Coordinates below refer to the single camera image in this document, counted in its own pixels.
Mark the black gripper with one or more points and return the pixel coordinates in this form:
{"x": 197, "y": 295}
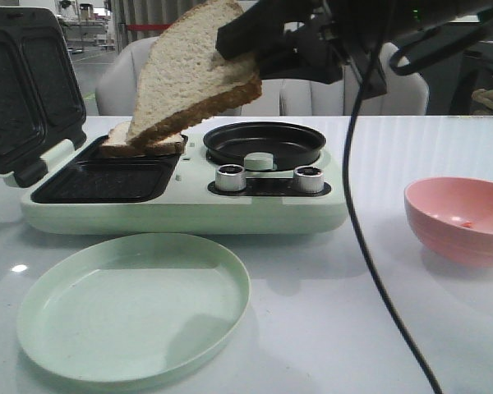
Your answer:
{"x": 346, "y": 33}

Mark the white bread slice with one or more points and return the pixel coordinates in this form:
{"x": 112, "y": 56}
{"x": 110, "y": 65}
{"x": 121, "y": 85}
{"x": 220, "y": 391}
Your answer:
{"x": 186, "y": 80}
{"x": 115, "y": 146}

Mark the pink plastic bowl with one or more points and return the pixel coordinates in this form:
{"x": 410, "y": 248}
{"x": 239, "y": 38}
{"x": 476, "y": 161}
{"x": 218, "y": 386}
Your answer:
{"x": 453, "y": 216}

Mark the mint green breakfast maker base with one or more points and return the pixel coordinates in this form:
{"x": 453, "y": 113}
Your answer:
{"x": 176, "y": 193}

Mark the black round frying pan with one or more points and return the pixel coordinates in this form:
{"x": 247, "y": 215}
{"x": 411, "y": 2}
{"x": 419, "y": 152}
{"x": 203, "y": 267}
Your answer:
{"x": 290, "y": 145}

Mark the red barrier belt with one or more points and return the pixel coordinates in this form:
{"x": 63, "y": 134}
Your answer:
{"x": 147, "y": 27}

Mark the right grey upholstered chair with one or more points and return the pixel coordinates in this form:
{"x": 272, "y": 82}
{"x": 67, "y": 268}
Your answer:
{"x": 405, "y": 96}

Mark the grey upholstered chair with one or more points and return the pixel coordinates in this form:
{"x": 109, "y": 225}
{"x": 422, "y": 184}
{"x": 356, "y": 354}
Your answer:
{"x": 115, "y": 93}
{"x": 405, "y": 96}

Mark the right silver control knob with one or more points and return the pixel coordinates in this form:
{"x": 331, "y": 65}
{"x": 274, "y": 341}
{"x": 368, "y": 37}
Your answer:
{"x": 308, "y": 179}

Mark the silver control knob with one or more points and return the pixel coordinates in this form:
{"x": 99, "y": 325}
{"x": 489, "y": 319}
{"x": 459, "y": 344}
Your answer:
{"x": 308, "y": 179}
{"x": 230, "y": 178}

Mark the left silver control knob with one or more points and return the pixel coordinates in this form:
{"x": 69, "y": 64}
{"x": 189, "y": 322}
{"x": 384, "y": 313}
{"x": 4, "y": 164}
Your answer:
{"x": 230, "y": 178}

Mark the left grey upholstered chair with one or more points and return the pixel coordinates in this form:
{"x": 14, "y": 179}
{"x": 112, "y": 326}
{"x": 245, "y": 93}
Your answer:
{"x": 115, "y": 93}

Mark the mint green round plate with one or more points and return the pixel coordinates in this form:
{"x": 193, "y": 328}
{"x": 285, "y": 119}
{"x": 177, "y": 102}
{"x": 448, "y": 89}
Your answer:
{"x": 135, "y": 311}

